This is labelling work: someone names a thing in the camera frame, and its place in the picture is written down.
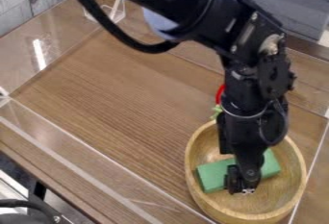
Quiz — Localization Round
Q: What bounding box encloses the green rectangular block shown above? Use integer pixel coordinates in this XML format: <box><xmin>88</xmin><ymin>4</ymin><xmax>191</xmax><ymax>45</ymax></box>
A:
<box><xmin>195</xmin><ymin>149</ymin><xmax>281</xmax><ymax>193</ymax></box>

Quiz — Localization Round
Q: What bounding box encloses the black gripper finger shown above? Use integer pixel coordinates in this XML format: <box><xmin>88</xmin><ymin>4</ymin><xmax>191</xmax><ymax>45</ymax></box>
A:
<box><xmin>217</xmin><ymin>118</ymin><xmax>233</xmax><ymax>155</ymax></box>
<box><xmin>223</xmin><ymin>164</ymin><xmax>261</xmax><ymax>194</ymax></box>

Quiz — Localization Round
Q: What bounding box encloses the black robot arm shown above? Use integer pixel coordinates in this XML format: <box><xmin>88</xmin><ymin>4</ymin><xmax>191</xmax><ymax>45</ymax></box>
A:
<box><xmin>77</xmin><ymin>0</ymin><xmax>295</xmax><ymax>194</ymax></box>

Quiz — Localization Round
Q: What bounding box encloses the brown wooden bowl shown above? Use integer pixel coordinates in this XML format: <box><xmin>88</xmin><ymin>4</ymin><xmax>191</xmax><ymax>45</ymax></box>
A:
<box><xmin>184</xmin><ymin>121</ymin><xmax>308</xmax><ymax>224</ymax></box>

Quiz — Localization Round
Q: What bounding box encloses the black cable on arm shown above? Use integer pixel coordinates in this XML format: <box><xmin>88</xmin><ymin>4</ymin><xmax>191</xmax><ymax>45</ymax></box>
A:
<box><xmin>255</xmin><ymin>96</ymin><xmax>290</xmax><ymax>146</ymax></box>

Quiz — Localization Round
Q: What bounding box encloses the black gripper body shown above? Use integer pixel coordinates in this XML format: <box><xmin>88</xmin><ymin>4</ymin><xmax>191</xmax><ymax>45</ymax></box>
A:
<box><xmin>215</xmin><ymin>102</ymin><xmax>287</xmax><ymax>169</ymax></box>

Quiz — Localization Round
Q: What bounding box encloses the clear acrylic corner bracket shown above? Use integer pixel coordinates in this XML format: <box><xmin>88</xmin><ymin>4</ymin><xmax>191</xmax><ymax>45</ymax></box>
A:
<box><xmin>81</xmin><ymin>0</ymin><xmax>127</xmax><ymax>24</ymax></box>

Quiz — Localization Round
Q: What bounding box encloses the red toy strawberry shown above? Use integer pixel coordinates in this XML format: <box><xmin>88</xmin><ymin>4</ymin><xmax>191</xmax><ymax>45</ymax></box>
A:
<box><xmin>210</xmin><ymin>85</ymin><xmax>225</xmax><ymax>120</ymax></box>

